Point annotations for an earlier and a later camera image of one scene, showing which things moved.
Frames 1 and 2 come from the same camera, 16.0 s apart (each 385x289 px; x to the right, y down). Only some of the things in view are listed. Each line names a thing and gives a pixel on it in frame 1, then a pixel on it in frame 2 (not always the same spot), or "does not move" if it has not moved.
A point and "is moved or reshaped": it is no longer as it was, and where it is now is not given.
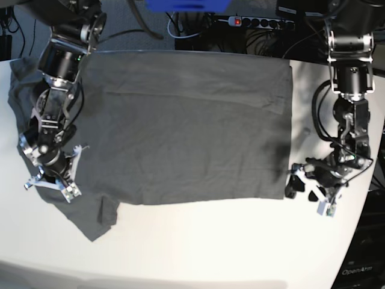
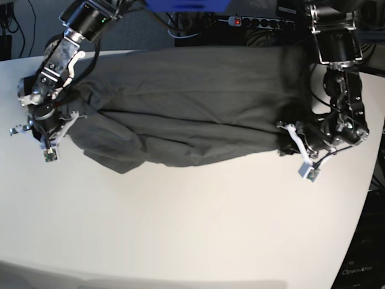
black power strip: [260, 22] does not move
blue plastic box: [188, 6] does not move
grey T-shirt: [169, 127] is moved or reshaped
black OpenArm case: [363, 265] does not move
